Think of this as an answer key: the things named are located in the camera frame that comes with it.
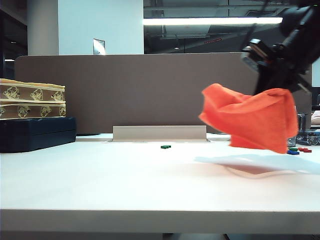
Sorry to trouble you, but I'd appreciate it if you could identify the clear acrylic box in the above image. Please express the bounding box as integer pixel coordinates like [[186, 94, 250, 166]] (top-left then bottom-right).
[[296, 129, 320, 147]]

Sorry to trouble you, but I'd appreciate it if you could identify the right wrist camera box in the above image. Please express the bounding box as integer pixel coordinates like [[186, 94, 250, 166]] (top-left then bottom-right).
[[240, 38, 273, 74]]

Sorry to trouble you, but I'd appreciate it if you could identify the clear pen holder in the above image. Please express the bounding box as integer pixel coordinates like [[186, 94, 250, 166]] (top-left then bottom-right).
[[297, 112, 309, 131]]

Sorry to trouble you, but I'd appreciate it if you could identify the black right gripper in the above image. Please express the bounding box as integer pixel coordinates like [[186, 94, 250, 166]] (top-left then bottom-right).
[[253, 27, 320, 96]]

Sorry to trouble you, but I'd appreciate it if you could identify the brown desk partition panel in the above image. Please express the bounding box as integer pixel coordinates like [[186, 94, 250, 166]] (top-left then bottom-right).
[[14, 51, 313, 137]]

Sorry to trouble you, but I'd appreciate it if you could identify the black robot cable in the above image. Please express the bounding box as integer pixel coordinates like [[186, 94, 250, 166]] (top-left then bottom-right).
[[243, 0, 270, 51]]

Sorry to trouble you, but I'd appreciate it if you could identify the dark blue plastic case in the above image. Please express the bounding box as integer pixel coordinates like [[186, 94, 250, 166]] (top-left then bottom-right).
[[0, 116, 77, 154]]

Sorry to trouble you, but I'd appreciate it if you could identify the long ceiling light strip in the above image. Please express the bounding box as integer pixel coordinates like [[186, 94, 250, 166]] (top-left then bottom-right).
[[142, 16, 285, 26]]

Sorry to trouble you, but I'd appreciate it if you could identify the brown cartoon-print box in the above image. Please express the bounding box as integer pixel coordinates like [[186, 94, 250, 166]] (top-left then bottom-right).
[[0, 99, 67, 121], [0, 78, 66, 103]]

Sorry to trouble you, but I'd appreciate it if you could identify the orange microfibre cloth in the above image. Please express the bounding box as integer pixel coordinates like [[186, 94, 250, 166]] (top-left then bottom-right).
[[198, 83, 300, 155]]

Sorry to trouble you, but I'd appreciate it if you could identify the wall notice sign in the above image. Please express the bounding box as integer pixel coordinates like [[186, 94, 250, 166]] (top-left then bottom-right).
[[92, 38, 106, 56]]

